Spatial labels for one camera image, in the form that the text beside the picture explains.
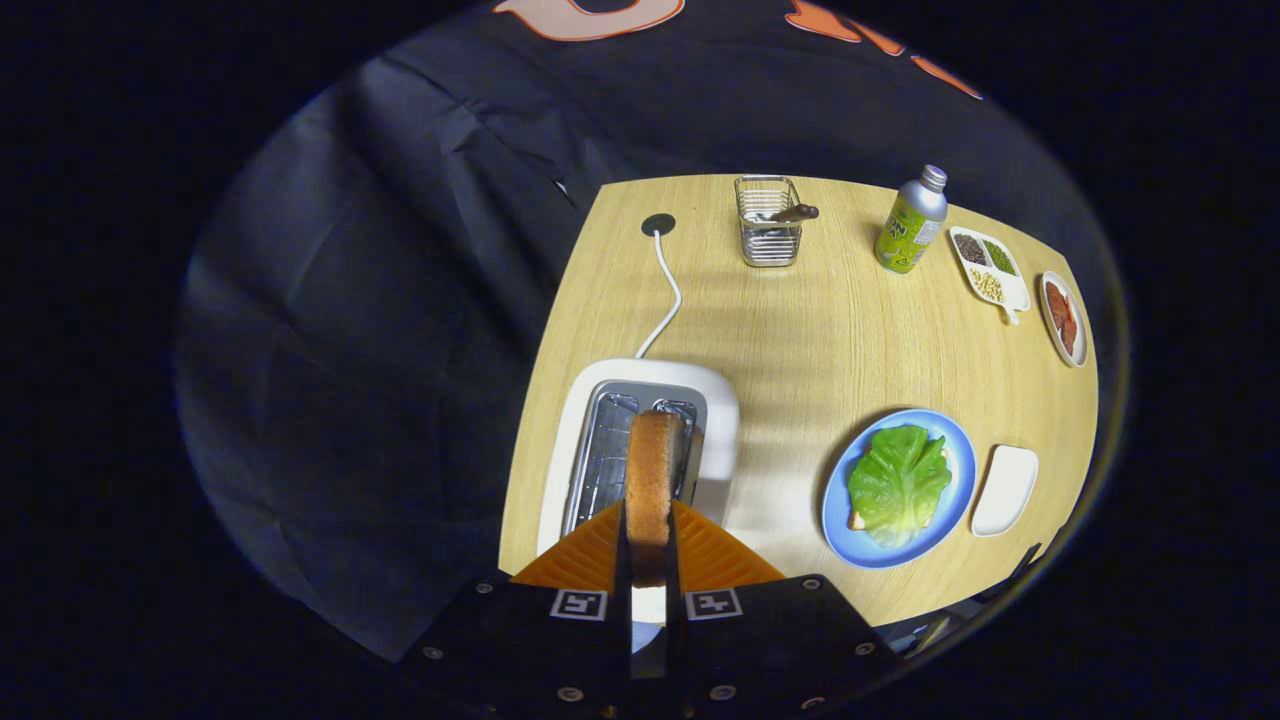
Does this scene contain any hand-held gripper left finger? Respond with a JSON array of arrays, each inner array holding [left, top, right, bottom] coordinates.
[[395, 500, 636, 720]]

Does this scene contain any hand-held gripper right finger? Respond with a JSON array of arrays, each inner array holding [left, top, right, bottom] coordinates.
[[665, 500, 901, 720]]

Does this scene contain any toasted brown bread slice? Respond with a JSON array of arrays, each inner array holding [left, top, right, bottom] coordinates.
[[625, 409, 687, 589]]

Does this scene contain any green lettuce leaf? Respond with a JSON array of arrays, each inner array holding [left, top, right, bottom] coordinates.
[[847, 425, 953, 548]]

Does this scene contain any white toaster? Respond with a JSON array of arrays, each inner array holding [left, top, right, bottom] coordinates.
[[537, 358, 741, 626]]

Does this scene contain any white bread slice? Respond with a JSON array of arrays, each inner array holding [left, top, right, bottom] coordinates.
[[848, 447, 953, 532]]

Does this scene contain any blue round plate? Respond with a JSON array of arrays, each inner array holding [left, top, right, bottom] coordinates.
[[821, 408, 977, 570]]

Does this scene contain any small white dish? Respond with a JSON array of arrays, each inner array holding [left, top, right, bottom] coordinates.
[[970, 445, 1040, 538]]

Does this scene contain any green bottle with silver cap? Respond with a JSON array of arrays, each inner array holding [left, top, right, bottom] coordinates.
[[874, 164, 949, 275]]

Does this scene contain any white divided dish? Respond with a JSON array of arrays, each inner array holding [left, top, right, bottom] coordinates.
[[948, 226, 1032, 326]]

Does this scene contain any oval white plate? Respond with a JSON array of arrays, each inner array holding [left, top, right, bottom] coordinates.
[[1038, 271, 1090, 369]]

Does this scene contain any white toaster cable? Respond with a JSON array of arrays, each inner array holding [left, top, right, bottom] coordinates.
[[634, 232, 683, 359]]

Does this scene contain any metal wire basket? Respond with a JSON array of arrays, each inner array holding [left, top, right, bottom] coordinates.
[[735, 175, 804, 268]]

